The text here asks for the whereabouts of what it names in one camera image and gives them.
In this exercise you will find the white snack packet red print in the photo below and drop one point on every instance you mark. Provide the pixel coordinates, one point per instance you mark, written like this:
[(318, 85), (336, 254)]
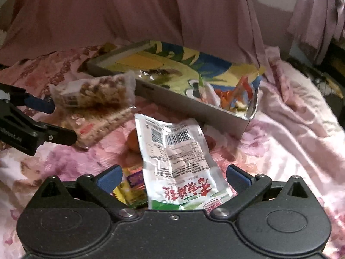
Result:
[(176, 164)]

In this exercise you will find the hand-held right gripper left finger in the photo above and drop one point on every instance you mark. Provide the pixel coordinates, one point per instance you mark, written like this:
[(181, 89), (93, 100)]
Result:
[(109, 180)]

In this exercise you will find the yellow purple snack packet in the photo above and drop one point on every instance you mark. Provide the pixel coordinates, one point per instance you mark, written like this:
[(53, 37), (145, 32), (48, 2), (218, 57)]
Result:
[(132, 190)]

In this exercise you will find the pink curtain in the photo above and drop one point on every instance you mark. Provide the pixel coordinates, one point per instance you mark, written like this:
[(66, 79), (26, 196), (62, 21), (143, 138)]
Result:
[(107, 13)]

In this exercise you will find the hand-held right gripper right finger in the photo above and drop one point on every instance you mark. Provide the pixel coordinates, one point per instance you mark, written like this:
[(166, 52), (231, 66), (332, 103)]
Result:
[(238, 177)]

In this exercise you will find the dark shelf unit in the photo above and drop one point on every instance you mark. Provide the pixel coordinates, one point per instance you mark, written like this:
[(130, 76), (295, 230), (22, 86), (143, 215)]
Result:
[(337, 54)]

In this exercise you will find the pink wafer snack packet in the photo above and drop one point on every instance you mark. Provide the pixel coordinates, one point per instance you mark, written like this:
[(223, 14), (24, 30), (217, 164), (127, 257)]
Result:
[(101, 125)]

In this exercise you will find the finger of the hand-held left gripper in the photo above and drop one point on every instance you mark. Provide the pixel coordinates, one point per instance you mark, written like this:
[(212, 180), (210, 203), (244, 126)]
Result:
[(39, 104), (60, 137)]

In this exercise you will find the pink floral blanket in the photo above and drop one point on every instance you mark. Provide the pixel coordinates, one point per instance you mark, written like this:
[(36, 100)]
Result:
[(291, 140)]

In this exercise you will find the hanging pink cloth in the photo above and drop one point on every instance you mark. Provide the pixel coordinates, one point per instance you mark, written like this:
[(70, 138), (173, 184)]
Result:
[(310, 13)]

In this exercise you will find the grey box with colourful lining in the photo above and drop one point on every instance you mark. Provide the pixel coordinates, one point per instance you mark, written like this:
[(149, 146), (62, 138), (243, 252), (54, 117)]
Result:
[(194, 108)]

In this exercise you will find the clear nut snack packet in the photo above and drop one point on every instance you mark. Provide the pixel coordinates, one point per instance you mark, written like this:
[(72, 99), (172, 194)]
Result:
[(93, 93)]

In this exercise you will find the orange red wrapper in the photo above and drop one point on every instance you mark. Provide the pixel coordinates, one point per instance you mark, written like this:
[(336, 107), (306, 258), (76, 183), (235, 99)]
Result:
[(237, 91)]

